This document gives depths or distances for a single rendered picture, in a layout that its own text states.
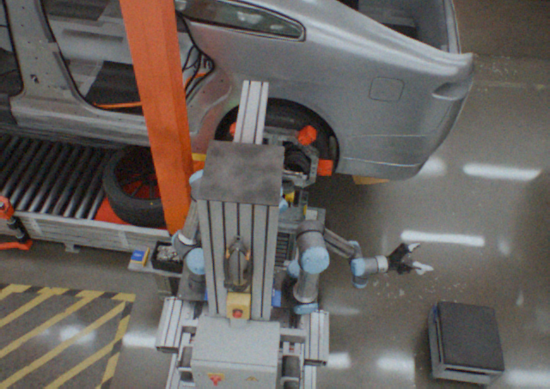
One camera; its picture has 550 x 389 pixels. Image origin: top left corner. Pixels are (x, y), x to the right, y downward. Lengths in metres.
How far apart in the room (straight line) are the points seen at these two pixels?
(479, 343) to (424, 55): 1.72
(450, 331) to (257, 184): 2.09
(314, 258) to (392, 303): 1.71
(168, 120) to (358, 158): 1.28
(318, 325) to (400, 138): 1.18
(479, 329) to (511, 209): 1.39
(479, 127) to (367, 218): 1.57
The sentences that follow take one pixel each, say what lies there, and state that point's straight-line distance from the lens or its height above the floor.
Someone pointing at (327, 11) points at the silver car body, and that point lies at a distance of 2.74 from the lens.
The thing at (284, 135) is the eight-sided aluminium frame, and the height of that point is 1.12.
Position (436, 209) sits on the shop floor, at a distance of 4.30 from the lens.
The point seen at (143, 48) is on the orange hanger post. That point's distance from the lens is 2.25.
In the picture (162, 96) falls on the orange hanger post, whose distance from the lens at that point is 2.39.
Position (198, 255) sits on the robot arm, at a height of 1.05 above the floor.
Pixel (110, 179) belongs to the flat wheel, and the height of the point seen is 0.50.
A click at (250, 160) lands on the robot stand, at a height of 2.03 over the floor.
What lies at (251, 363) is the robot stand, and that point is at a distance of 2.14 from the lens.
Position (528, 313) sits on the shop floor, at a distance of 4.07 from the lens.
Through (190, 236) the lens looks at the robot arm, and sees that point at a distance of 2.58.
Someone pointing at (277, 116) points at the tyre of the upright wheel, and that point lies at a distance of 3.02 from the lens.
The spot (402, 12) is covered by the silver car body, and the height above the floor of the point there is 0.90.
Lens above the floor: 3.24
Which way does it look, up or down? 51 degrees down
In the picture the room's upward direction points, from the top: 4 degrees clockwise
